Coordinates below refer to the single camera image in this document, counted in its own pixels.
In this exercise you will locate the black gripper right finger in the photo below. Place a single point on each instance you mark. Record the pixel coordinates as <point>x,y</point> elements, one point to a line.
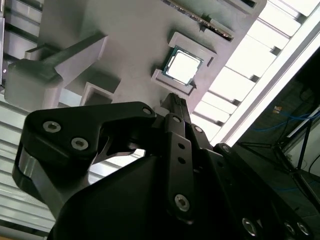
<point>250,190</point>

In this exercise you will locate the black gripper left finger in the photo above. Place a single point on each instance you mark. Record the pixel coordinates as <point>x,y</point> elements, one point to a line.
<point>62,135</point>

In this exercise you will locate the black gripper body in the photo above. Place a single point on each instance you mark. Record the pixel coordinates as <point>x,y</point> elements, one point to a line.
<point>112,207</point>

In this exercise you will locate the silver square CPU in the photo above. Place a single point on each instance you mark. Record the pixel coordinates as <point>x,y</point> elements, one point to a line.
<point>183,66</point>

